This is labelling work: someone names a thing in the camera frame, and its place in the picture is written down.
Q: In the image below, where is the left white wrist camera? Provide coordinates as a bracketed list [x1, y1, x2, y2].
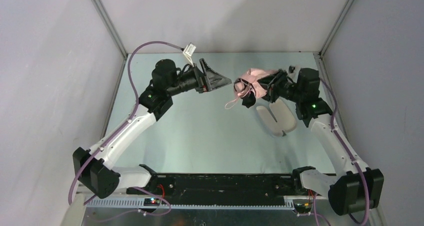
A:
[182, 43, 197, 66]

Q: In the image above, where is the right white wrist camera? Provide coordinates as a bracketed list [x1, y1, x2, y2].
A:
[288, 65, 300, 75]

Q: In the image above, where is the open grey umbrella case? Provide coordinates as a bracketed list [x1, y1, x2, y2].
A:
[256, 99, 297, 137]

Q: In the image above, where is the pink black folding umbrella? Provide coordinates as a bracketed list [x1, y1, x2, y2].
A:
[224, 68, 277, 109]

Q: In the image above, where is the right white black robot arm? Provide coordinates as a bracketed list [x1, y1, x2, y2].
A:
[257, 68, 384, 218]

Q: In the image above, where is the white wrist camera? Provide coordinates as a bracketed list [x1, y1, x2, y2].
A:
[288, 65, 300, 75]
[182, 43, 197, 66]

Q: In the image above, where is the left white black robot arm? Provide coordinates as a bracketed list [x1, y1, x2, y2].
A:
[72, 59, 232, 199]

